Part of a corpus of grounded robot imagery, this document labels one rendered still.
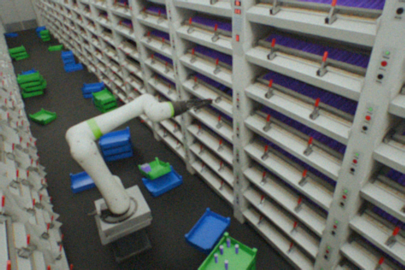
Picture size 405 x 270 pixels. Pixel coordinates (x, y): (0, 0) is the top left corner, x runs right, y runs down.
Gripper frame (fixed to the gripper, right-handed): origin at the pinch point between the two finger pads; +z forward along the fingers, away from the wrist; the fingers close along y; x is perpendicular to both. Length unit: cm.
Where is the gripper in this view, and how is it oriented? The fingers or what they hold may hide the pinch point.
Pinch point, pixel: (207, 101)
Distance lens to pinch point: 177.2
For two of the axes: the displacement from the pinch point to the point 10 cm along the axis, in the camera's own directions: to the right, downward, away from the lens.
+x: 0.5, -8.8, -4.8
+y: 5.6, 4.2, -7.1
